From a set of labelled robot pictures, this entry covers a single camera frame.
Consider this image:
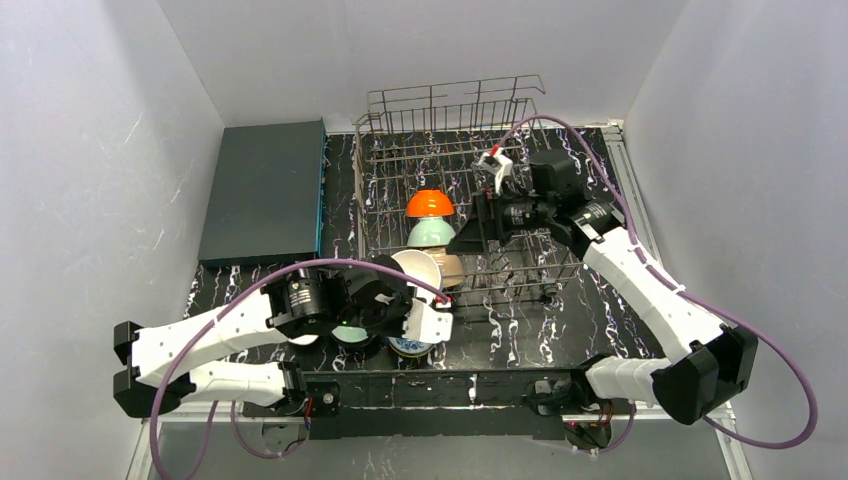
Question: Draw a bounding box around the beige floral bowl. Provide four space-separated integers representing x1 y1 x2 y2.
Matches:
423 246 465 289

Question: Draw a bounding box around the celadon green bowl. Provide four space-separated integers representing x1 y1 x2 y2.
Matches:
407 216 456 248

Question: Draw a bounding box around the white bowl blue band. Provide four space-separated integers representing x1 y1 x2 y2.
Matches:
391 249 442 304

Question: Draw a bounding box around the orange rimmed white bowl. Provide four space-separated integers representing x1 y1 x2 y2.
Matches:
405 189 455 218

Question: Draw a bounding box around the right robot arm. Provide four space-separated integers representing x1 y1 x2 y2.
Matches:
447 147 758 425

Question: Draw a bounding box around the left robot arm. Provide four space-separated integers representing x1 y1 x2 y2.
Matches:
112 256 430 419

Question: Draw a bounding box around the blue patterned bowl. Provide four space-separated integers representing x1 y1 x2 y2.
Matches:
386 337 435 358

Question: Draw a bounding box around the green bowl dark exterior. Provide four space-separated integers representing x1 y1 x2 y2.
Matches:
331 325 377 349

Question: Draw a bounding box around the white square bowl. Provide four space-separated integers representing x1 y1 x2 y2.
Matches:
287 334 319 347

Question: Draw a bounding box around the dark grey flat box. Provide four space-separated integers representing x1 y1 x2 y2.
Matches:
198 120 326 269

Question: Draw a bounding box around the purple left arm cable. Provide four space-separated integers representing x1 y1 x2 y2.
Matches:
148 258 455 480

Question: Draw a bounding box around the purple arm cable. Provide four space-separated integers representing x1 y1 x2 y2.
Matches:
493 114 819 454
148 258 455 480

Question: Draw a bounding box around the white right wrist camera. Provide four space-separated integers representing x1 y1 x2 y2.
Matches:
477 146 514 195

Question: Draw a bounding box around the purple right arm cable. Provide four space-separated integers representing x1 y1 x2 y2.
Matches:
493 114 819 454

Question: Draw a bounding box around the grey wire dish rack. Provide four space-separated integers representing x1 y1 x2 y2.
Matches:
352 74 577 306

